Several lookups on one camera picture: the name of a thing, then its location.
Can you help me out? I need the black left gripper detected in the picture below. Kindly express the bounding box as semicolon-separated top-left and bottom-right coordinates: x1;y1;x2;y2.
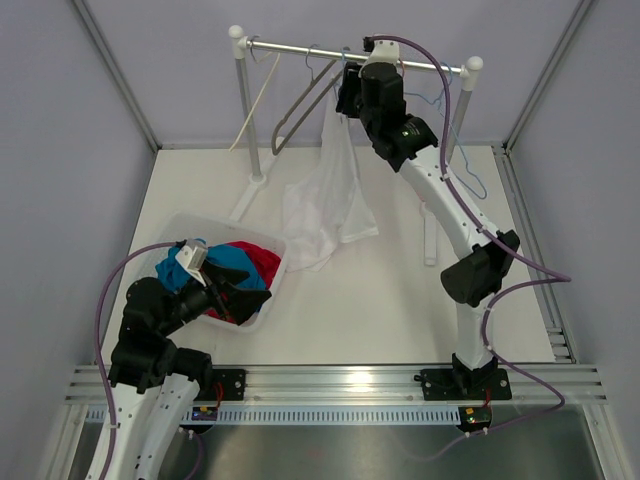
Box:
157;258;271;336

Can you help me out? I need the red t shirt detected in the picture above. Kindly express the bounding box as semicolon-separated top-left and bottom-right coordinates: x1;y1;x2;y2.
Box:
206;241;281;323

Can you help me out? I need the light blue white-shirt hanger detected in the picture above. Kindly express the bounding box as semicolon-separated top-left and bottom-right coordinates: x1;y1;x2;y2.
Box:
332;46;351;101

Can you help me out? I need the blue t shirt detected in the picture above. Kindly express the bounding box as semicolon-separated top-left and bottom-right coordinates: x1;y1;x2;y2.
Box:
155;242;271;326

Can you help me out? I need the white t shirt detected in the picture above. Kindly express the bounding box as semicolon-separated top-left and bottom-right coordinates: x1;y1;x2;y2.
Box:
283;97;379;272

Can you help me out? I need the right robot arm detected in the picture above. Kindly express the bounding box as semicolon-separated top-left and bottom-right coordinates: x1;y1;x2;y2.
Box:
336;62;520;400

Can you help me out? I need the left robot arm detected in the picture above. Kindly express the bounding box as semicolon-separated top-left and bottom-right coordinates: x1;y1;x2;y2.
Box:
87;264;271;479

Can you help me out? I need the cream empty hanger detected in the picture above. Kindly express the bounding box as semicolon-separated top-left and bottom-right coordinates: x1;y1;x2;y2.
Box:
229;33;281;152

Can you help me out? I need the grey empty hanger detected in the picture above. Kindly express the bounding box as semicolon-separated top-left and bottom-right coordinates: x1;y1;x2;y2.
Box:
272;44;346;156

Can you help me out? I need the white plastic laundry basket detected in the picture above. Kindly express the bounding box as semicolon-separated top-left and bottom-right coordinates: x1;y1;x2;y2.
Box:
152;212;288;333

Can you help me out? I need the white metal clothes rack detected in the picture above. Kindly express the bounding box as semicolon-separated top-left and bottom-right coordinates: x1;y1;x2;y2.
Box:
228;25;484;267

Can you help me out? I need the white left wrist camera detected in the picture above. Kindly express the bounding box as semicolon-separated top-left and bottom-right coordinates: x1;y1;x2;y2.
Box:
175;239;208;286

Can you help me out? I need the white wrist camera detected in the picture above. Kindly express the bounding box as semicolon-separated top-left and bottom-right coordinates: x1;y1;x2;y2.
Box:
363;36;400;65
175;239;208;286

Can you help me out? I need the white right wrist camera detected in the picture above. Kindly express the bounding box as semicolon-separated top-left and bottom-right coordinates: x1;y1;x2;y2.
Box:
363;36;400;65

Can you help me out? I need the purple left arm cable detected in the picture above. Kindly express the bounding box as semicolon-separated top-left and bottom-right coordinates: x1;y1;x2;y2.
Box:
93;242;181;480

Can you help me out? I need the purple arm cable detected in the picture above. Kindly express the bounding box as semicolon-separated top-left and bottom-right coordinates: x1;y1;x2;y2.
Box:
372;34;573;426
93;242;181;480

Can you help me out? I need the white slotted cable duct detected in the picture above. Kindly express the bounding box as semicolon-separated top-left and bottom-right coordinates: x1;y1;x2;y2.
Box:
84;405;494;425

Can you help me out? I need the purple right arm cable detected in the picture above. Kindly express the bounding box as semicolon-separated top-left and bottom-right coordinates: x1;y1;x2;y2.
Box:
372;34;573;426

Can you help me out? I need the aluminium rail frame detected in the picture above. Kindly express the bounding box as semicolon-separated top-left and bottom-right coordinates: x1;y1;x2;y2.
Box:
64;363;609;407

